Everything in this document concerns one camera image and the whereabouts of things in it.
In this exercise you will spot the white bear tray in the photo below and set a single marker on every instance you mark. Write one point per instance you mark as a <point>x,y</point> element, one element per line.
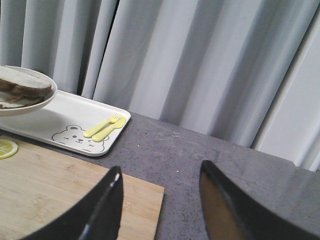
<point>62,122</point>

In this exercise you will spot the yellow plastic fork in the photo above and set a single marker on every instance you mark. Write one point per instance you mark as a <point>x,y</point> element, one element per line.
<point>95,129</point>

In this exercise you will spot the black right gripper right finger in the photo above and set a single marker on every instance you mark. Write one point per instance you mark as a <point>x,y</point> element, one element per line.
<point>229,213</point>

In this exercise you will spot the bottom bread slice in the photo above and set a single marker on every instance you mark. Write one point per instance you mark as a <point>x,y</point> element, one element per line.
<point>11,101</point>

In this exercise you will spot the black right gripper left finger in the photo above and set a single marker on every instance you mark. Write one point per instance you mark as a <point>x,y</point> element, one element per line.
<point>97,216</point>

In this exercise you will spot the white bread slice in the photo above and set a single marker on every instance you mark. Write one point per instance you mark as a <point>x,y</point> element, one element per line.
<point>23,84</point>

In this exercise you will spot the grey curtain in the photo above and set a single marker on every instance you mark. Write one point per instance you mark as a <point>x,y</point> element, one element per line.
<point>245,71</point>

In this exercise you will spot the wooden cutting board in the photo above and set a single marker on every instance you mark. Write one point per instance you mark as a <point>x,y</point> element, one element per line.
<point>37,185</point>

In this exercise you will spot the lemon slice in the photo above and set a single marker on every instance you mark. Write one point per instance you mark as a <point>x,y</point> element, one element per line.
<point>8,148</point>

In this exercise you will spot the white round plate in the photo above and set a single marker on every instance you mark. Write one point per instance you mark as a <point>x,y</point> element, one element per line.
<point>28,109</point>

